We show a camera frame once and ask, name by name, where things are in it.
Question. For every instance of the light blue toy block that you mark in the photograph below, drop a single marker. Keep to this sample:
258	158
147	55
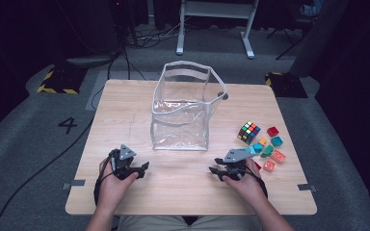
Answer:
250	150

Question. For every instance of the red toy block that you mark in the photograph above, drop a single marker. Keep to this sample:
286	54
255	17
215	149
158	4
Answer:
258	166
272	131

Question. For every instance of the person's right hand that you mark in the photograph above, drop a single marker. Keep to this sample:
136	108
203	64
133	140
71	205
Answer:
249	186

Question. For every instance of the teal toy block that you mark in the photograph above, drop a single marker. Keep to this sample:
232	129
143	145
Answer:
277	141

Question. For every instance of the grey curtain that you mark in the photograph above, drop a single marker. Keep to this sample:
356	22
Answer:
318	35

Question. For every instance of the person's left hand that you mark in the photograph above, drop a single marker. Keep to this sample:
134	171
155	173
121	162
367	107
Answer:
112	189

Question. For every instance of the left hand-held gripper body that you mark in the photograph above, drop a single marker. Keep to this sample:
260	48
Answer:
122	166

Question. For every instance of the translucent orange-red toy block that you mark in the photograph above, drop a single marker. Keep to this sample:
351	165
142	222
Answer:
269	165

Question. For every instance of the black tripod stand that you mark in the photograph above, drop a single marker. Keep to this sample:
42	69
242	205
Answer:
285	40

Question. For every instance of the grey tape piece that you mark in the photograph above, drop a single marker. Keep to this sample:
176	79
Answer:
74	184
306	187

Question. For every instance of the person's beige trousers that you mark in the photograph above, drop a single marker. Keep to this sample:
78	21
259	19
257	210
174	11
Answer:
160	224

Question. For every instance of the white desk frame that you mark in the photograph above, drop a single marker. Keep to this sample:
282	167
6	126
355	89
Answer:
216	9

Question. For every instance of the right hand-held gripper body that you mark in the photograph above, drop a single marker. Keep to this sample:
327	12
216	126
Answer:
236	166

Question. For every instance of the yellow-orange toy block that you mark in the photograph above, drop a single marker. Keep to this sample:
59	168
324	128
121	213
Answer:
262	141

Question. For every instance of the pale-faced orange toy block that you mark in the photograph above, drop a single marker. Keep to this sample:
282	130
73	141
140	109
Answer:
278	156

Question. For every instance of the dark round table grommet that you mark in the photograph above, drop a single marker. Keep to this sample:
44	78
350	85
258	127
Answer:
224	95

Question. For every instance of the green toy block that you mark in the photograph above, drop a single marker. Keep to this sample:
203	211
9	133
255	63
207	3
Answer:
267	151

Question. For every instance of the black yellow striped base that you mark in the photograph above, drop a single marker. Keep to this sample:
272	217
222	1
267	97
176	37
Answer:
62	80
287	85

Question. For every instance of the multicoloured puzzle cube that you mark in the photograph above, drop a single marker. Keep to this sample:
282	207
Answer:
249	132

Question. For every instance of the cyan toy block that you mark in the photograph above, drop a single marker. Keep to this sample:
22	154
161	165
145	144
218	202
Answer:
258	148

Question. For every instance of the transparent plastic bag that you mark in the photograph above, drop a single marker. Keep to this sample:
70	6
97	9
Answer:
179	128

